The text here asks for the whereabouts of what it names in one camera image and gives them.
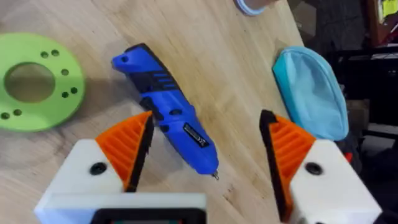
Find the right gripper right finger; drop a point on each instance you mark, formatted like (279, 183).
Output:
(320, 183)

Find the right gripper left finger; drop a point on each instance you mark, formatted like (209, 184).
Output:
(90, 168)

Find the blue electric screwdriver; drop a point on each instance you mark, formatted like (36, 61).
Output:
(168, 109)

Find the light blue zip bag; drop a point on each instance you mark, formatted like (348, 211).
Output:
(311, 93)

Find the green disc with holes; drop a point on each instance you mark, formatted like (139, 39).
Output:
(34, 81)

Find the pale blue round rim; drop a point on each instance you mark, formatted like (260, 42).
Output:
(248, 7)

